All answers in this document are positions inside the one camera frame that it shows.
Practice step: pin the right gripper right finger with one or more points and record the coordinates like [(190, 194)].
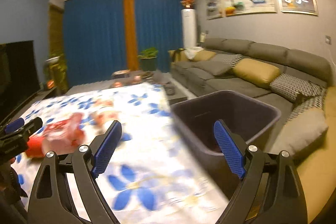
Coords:
[(269, 190)]

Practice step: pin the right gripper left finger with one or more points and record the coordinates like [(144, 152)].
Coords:
[(50, 198)]

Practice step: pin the grey plastic trash bin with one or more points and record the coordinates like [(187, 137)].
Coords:
[(194, 120)]

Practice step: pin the red cup at left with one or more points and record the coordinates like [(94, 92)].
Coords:
[(35, 147)]

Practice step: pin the red crumpled plastic bag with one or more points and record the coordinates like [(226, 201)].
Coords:
[(63, 137)]

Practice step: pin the black television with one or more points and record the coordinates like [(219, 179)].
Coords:
[(19, 77)]

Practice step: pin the beige grey cushion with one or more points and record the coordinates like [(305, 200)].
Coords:
[(302, 135)]

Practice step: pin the plant on stand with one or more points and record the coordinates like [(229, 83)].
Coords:
[(55, 70)]

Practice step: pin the strawberry print paper cup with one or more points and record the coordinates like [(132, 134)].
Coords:
[(104, 117)]

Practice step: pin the blue floral white tablecloth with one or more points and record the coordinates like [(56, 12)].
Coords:
[(152, 176)]

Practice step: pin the black white patterned pillow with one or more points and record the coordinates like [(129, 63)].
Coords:
[(290, 87)]

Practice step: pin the grey sectional sofa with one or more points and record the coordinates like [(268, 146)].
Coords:
[(301, 64)]

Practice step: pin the large mustard cushion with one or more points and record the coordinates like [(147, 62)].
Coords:
[(256, 72)]

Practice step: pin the dark coffee table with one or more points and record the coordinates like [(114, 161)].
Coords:
[(156, 78)]

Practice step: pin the grey flat cushion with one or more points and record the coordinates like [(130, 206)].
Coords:
[(215, 68)]

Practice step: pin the far patterned pillow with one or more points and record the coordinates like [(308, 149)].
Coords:
[(227, 59)]

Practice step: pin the blue curtain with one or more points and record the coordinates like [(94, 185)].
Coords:
[(94, 36)]

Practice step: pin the orange curtain strip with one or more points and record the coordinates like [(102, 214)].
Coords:
[(130, 35)]

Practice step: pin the small mustard cushion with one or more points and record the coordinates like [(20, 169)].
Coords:
[(203, 55)]

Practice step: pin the potted green plant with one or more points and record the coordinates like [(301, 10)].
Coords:
[(148, 59)]

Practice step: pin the white cloth on sofa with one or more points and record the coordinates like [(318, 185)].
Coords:
[(191, 52)]

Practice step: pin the white standing air conditioner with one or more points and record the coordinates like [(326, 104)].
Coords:
[(189, 25)]

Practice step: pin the left small painting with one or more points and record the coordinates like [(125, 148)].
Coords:
[(213, 9)]

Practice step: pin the flower arrangement on conditioner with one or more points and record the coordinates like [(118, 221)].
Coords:
[(188, 4)]

